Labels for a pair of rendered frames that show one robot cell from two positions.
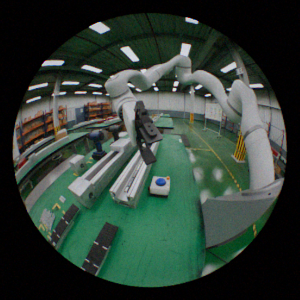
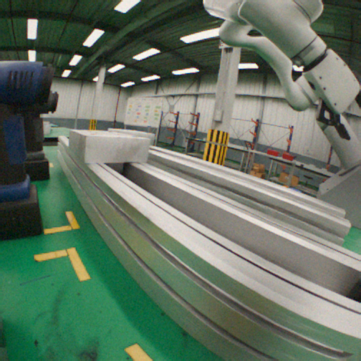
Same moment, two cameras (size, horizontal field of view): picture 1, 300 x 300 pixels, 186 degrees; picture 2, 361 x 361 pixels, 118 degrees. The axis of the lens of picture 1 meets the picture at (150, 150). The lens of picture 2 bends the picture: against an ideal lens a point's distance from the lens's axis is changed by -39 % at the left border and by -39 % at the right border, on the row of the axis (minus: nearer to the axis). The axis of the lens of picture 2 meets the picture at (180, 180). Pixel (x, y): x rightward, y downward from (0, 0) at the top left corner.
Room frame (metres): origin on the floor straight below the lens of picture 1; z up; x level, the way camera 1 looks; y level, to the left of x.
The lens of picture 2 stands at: (0.34, 0.39, 0.92)
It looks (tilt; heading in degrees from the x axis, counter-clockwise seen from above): 15 degrees down; 302
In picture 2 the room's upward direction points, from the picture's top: 10 degrees clockwise
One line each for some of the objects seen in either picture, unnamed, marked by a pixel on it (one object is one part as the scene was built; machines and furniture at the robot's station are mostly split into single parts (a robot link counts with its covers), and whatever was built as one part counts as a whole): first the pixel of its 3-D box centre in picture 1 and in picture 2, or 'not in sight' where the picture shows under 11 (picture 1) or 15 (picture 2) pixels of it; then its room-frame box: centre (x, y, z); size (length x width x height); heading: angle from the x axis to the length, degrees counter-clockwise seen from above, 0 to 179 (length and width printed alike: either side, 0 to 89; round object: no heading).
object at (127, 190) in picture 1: (146, 154); (172, 171); (0.60, 0.02, 0.82); 0.80 x 0.10 x 0.09; 168
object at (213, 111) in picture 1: (212, 119); (140, 125); (4.82, -3.80, 0.97); 1.51 x 0.50 x 1.95; 9
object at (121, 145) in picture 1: (121, 146); (102, 150); (0.63, 0.21, 0.87); 0.16 x 0.11 x 0.07; 168
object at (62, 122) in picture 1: (55, 122); not in sight; (5.54, 9.07, 1.55); 2.83 x 0.98 x 3.10; 169
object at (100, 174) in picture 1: (122, 152); (100, 175); (0.63, 0.21, 0.82); 0.80 x 0.10 x 0.09; 168
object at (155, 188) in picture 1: (158, 186); not in sight; (0.30, -0.04, 0.81); 0.10 x 0.08 x 0.06; 78
